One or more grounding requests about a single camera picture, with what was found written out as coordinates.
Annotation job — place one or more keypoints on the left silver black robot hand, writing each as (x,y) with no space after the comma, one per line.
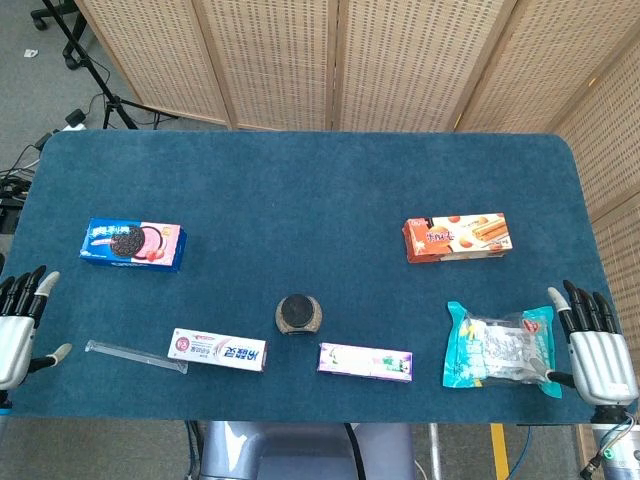
(15,345)

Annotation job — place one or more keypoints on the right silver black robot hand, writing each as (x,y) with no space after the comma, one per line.
(600,365)

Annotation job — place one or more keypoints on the orange egg roll box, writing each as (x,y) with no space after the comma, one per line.
(450,237)

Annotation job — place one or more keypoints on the blue pink Oreo box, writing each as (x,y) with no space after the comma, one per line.
(130,245)

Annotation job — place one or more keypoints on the white pink toothpaste box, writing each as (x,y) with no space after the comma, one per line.
(220,350)

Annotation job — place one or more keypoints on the purple Darlie toothpaste box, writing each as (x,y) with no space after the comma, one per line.
(365,362)

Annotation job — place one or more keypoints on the teal plastic snack bag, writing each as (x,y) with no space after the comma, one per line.
(495,350)

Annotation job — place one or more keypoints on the clear plastic toothbrush tube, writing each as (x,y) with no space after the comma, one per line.
(130,354)

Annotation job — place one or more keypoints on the silver table leg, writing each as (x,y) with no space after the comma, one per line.
(435,450)

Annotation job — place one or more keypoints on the black power adapter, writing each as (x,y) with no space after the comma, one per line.
(76,117)

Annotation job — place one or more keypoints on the black tripod stand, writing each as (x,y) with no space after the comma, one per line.
(114,102)

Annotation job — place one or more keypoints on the grey robot torso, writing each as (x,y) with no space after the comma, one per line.
(280,450)

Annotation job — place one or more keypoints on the glass jar with black lid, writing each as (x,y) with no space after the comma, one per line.
(298,312)

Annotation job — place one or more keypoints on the black office chair base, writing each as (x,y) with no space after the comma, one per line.
(70,61)

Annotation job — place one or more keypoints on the white paper scrap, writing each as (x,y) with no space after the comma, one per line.
(30,52)

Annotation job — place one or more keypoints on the blue felt table mat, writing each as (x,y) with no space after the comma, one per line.
(300,200)

